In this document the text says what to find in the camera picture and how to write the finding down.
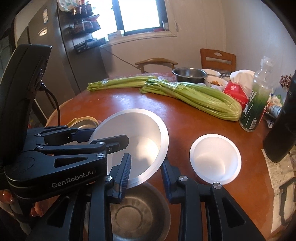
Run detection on wooden chair with slats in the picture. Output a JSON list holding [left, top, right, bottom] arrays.
[[200, 48, 236, 72]]

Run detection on small white bottle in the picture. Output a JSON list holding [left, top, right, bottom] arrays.
[[266, 94, 282, 118]]

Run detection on magnetic spice rack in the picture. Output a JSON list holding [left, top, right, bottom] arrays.
[[57, 1, 106, 54]]

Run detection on grey refrigerator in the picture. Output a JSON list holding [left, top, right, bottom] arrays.
[[15, 1, 108, 104]]

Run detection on large steel bowl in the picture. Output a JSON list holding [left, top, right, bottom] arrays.
[[108, 182, 171, 240]]

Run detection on small red paper bowl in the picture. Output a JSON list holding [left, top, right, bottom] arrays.
[[189, 134, 242, 185]]

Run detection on red tissue pack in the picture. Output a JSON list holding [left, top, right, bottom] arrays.
[[223, 70, 255, 109]]

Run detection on black thermos flask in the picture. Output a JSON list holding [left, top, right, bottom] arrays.
[[263, 75, 295, 163]]

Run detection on printed paper sheet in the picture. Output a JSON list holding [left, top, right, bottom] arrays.
[[261, 149, 295, 233]]

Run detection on left hand red nails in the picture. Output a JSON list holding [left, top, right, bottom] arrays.
[[0, 188, 52, 218]]

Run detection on green label plastic bottle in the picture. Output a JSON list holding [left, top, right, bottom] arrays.
[[239, 56, 273, 132]]

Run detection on white ceramic food bowl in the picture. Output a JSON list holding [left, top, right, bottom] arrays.
[[204, 76, 228, 92]]

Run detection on long celery bunch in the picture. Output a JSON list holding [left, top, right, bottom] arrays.
[[87, 76, 158, 92]]

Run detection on black clip tool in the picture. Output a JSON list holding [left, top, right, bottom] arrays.
[[278, 179, 296, 227]]

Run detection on yellow shell-shaped plate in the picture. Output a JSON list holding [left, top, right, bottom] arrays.
[[67, 116, 100, 128]]

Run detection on black cable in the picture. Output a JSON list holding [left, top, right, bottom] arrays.
[[39, 82, 61, 127]]

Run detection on large red paper bowl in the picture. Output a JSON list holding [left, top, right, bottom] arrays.
[[88, 108, 169, 189]]

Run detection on curved wooden armchair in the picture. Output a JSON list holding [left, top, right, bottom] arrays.
[[135, 57, 178, 74]]

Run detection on window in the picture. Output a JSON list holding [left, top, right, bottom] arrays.
[[90, 1, 178, 45]]

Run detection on small steel bowl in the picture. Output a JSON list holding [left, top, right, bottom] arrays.
[[172, 67, 207, 84]]

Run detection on thick celery bunch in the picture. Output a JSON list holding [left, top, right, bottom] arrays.
[[140, 78, 242, 121]]

